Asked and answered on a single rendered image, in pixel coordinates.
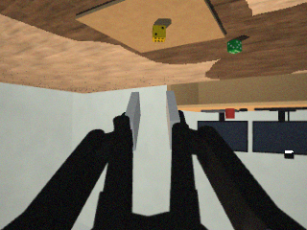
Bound green die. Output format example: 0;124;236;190
227;39;242;54

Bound yellow die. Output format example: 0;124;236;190
153;25;166;42

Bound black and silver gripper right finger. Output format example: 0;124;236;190
166;91;307;230

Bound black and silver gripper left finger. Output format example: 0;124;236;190
1;92;141;230

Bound tan square mat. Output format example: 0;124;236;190
76;0;225;53

